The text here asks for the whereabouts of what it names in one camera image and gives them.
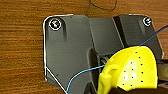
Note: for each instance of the yellow-green bowl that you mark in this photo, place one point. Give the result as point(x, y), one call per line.
point(133, 68)

